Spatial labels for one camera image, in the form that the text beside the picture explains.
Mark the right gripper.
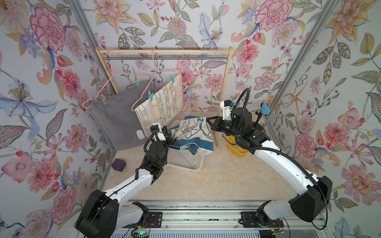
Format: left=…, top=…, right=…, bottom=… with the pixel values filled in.
left=207, top=117, right=245, bottom=142

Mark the pink wire hanger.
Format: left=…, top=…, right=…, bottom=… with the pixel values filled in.
left=161, top=104, right=191, bottom=126
left=130, top=49, right=182, bottom=113
left=81, top=47, right=135, bottom=109

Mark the cream blue cartoon towel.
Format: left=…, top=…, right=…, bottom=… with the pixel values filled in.
left=168, top=116, right=214, bottom=155

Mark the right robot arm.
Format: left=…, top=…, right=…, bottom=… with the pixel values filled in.
left=206, top=88, right=332, bottom=227

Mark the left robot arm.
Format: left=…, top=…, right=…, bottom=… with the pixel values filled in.
left=75, top=125, right=175, bottom=238

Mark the white perforated plastic basket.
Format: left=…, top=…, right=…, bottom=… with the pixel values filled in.
left=167, top=148, right=205, bottom=173

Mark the yellow plastic bin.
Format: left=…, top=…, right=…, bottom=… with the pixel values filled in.
left=227, top=136, right=249, bottom=158

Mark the pastel striped bunny towel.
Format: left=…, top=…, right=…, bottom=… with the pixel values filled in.
left=135, top=74, right=184, bottom=137

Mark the black stand blue knob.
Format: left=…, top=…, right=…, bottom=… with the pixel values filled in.
left=253, top=101, right=270, bottom=131

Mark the teal clothespin on striped towel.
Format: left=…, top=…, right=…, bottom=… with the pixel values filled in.
left=148, top=91, right=154, bottom=102

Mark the purple cube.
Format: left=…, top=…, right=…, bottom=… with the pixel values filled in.
left=111, top=158, right=127, bottom=172

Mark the grey terry towel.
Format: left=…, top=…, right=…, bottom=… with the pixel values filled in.
left=90, top=80, right=158, bottom=151

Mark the wooden clothes rack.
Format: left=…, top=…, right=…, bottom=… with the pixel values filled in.
left=95, top=47, right=233, bottom=147

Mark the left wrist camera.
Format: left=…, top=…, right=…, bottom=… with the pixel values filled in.
left=150, top=123, right=166, bottom=141

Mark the metal linear rail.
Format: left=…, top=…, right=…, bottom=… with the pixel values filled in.
left=72, top=200, right=331, bottom=238

